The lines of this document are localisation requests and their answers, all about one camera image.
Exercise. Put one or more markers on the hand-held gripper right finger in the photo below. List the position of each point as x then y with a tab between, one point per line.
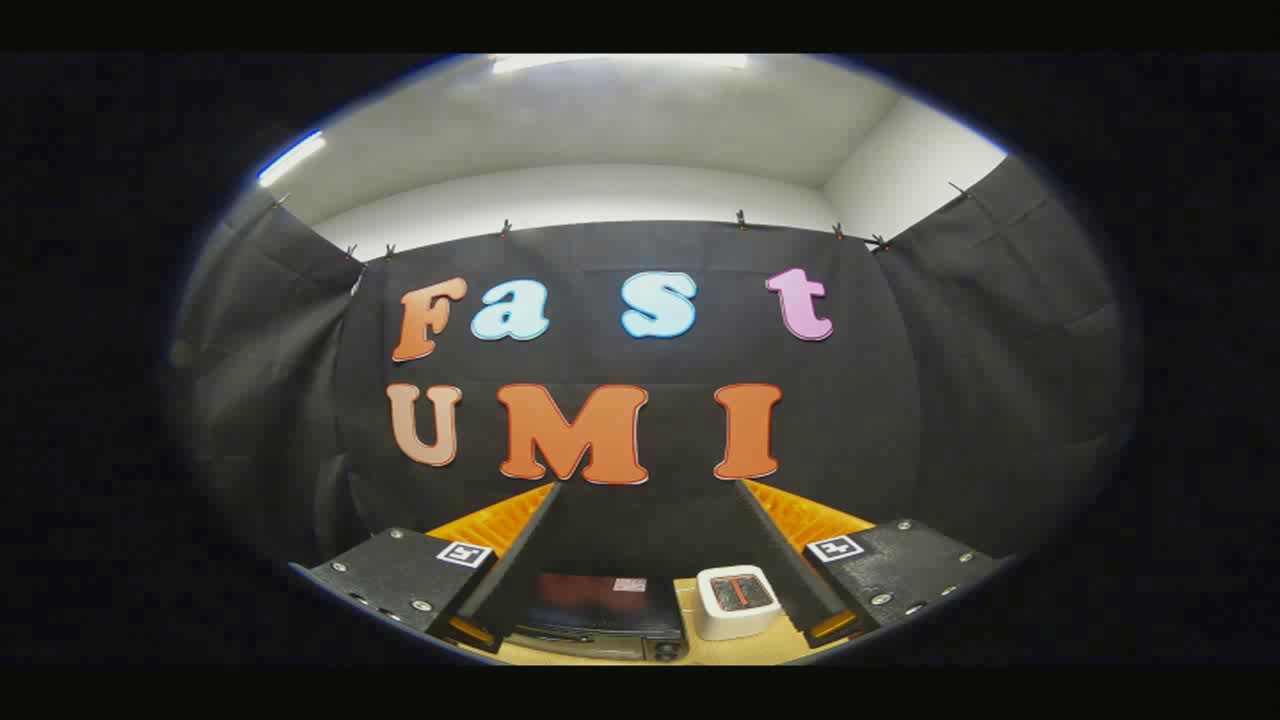
775	570

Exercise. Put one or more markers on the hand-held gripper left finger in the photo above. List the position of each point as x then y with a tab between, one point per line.
520	570

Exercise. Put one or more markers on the black toaster oven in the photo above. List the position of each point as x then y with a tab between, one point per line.
600	600

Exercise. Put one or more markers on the white pop-up toaster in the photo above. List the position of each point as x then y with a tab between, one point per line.
738	610

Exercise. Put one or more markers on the black backdrop cloth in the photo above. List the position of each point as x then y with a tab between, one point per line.
880	400

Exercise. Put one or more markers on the row of small cloth clips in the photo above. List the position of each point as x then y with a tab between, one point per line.
741	218

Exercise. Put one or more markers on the long ceiling light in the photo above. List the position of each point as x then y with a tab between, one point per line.
620	62

